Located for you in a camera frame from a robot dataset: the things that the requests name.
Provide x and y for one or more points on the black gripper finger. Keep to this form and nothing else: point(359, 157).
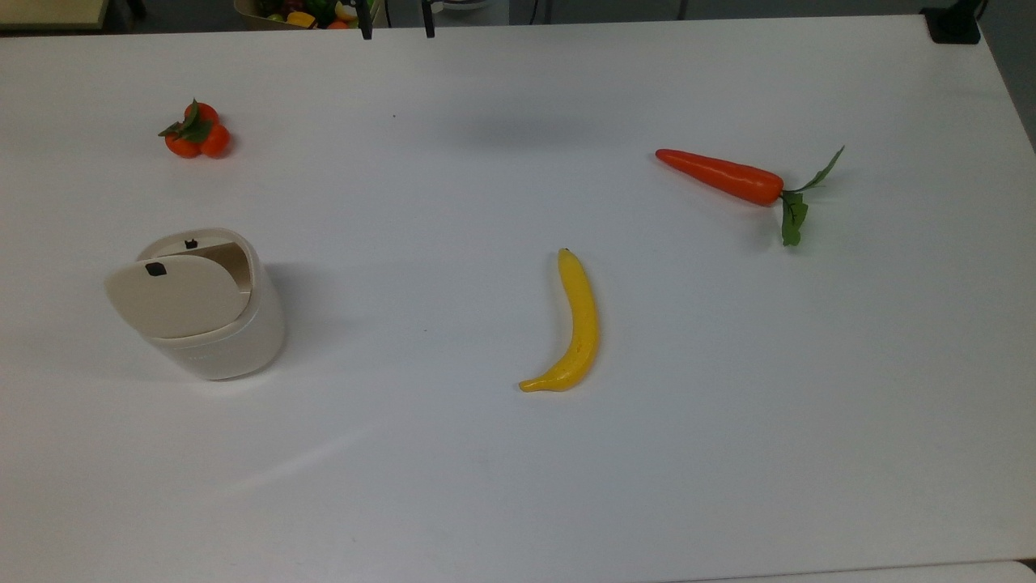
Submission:
point(366, 20)
point(428, 19)

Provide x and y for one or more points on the beige swing bin lid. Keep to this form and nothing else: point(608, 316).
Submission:
point(182, 300)

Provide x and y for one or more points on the white ceramic cup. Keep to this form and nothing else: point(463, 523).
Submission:
point(239, 348)

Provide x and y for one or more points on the basket of toy fruit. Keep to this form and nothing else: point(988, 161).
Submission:
point(252, 16)

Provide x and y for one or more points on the orange tangerine cluster with leaves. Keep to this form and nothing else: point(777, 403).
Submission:
point(212, 142)

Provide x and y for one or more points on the beige background table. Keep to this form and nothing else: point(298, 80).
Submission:
point(48, 12)

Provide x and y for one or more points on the orange toy carrot green leaves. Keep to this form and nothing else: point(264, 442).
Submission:
point(728, 174)

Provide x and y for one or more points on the yellow toy banana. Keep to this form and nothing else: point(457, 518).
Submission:
point(581, 324)

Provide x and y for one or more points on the white side table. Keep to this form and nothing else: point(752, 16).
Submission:
point(890, 573)

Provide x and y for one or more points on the black stand base plate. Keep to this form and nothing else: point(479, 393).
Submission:
point(952, 26)

